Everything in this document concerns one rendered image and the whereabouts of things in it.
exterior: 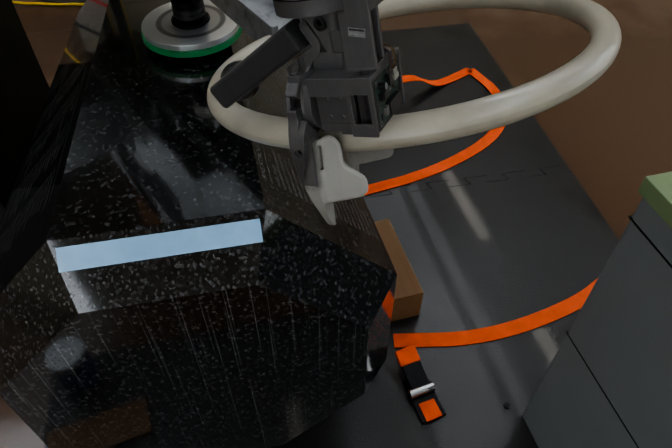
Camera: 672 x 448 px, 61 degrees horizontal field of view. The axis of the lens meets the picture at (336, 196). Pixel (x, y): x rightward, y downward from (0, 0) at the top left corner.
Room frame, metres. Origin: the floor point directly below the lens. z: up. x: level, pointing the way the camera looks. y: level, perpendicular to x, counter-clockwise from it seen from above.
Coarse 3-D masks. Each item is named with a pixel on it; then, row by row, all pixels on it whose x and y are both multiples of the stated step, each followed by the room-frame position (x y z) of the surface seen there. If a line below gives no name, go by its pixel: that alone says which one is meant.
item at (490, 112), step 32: (384, 0) 0.84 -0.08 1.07; (416, 0) 0.83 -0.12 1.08; (448, 0) 0.81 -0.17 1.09; (480, 0) 0.79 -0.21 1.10; (512, 0) 0.75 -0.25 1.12; (544, 0) 0.71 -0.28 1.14; (576, 0) 0.66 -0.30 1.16; (608, 32) 0.53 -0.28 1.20; (224, 64) 0.64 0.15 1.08; (576, 64) 0.45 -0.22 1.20; (608, 64) 0.48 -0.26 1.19; (512, 96) 0.41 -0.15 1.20; (544, 96) 0.41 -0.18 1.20; (256, 128) 0.44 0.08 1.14; (384, 128) 0.39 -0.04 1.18; (416, 128) 0.39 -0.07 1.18; (448, 128) 0.38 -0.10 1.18; (480, 128) 0.39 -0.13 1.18
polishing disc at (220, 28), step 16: (208, 0) 1.24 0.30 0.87; (160, 16) 1.17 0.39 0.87; (224, 16) 1.17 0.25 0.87; (144, 32) 1.10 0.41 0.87; (160, 32) 1.10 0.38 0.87; (176, 32) 1.10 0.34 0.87; (192, 32) 1.10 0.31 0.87; (208, 32) 1.10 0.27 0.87; (224, 32) 1.10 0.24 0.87; (176, 48) 1.04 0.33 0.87; (192, 48) 1.04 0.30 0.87
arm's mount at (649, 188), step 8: (648, 176) 0.64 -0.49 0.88; (656, 176) 0.64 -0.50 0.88; (664, 176) 0.64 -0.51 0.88; (648, 184) 0.63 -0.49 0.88; (656, 184) 0.62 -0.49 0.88; (664, 184) 0.62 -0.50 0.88; (640, 192) 0.63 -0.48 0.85; (648, 192) 0.62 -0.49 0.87; (656, 192) 0.61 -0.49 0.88; (664, 192) 0.60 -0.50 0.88; (648, 200) 0.61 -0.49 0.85; (656, 200) 0.60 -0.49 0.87; (664, 200) 0.59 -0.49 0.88; (656, 208) 0.60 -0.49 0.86; (664, 208) 0.58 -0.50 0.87; (664, 216) 0.58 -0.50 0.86
